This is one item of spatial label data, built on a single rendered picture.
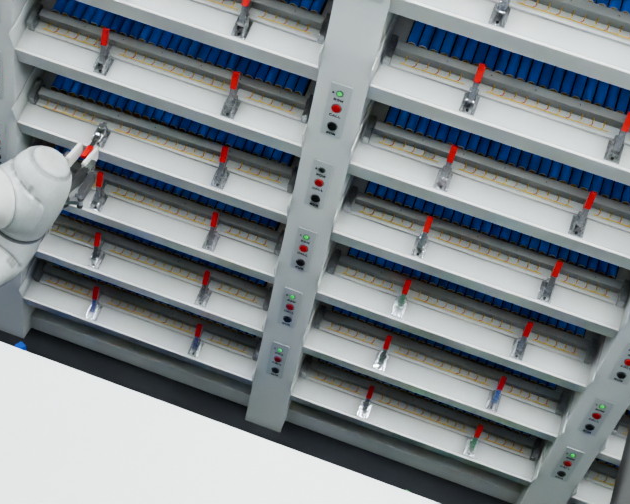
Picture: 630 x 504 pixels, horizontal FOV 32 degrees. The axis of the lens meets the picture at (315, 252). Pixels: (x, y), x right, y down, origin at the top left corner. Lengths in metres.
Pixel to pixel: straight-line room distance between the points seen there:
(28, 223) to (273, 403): 1.02
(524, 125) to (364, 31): 0.33
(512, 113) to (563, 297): 0.44
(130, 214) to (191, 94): 0.39
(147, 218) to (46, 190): 0.62
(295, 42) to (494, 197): 0.48
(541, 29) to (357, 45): 0.32
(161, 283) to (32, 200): 0.77
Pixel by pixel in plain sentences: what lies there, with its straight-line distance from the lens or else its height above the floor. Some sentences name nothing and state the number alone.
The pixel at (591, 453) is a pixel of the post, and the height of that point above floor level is 0.34.
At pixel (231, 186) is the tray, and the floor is 0.74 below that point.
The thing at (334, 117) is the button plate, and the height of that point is 1.02.
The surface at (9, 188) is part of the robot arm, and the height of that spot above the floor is 1.00.
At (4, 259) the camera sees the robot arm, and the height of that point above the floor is 0.85.
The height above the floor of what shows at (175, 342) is 0.17.
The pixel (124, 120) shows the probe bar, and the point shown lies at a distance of 2.36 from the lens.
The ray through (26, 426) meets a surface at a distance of 0.72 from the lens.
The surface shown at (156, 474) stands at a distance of 0.70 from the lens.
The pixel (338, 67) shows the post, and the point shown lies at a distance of 2.01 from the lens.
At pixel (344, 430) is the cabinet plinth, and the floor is 0.05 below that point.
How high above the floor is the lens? 2.32
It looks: 46 degrees down
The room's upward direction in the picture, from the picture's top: 14 degrees clockwise
